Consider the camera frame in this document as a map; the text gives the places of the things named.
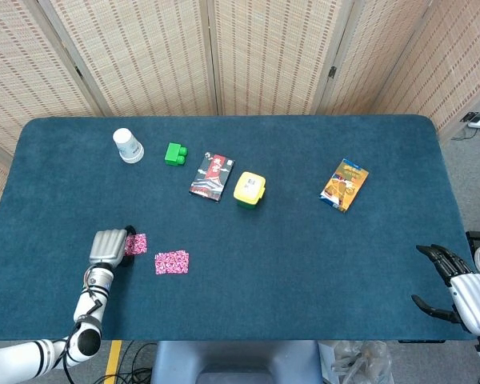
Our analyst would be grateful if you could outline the white paper cup stack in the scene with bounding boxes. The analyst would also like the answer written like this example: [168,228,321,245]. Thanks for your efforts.
[112,127,145,164]

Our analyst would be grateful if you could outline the black red card box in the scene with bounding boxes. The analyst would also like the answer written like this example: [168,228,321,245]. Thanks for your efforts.
[189,151,236,204]

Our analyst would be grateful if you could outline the green bin yellow lid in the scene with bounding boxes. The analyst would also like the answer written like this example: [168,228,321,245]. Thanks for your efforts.
[233,171,267,210]

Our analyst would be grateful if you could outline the yellow floor tape strip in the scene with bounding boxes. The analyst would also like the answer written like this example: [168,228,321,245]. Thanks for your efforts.
[103,340,123,384]

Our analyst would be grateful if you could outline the clear plastic bag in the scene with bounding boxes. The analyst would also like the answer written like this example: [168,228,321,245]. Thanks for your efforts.
[319,340,395,384]

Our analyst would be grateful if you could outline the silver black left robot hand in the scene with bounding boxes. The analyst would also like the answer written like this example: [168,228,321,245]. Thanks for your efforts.
[88,225,138,267]

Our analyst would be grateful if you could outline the green toy brick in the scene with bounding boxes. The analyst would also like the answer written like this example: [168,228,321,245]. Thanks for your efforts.
[163,142,189,166]

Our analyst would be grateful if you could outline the black floor cables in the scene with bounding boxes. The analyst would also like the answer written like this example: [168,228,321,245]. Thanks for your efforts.
[91,340,159,384]

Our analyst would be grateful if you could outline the yellow blue snack box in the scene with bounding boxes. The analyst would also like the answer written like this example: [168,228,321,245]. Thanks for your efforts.
[319,158,370,214]

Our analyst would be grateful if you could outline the woven folding screen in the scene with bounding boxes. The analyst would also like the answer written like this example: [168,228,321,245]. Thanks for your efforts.
[0,0,480,243]

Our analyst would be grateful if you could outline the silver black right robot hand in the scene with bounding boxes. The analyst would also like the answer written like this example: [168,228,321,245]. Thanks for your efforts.
[410,244,480,335]

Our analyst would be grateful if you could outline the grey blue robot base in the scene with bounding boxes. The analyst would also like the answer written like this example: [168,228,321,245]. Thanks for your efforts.
[150,340,325,384]

